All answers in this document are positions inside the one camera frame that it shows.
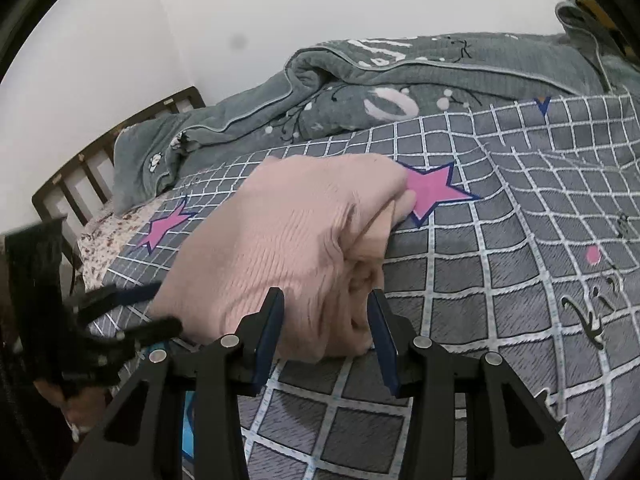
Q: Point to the person's left hand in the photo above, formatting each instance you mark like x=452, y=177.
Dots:
x=85, y=407

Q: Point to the pink knit garment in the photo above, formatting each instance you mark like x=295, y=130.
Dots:
x=280, y=240

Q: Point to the blue printed object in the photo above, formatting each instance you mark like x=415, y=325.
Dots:
x=192, y=425

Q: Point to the grey-green printed quilt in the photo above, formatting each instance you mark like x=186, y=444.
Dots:
x=450, y=70

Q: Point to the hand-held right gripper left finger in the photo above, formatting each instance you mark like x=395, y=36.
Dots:
x=267, y=350

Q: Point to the grey checked star blanket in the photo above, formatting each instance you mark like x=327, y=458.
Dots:
x=475, y=285

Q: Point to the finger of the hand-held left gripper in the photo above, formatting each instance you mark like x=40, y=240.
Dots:
x=145, y=330
x=115, y=297

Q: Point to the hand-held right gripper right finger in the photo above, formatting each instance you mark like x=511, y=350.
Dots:
x=385, y=345

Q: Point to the floral bed sheet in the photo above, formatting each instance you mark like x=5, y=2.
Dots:
x=100, y=240

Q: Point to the brown cloth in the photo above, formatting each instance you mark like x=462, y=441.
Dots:
x=592, y=7

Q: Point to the dark wooden bed headboard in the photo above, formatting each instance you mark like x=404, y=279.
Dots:
x=185, y=97

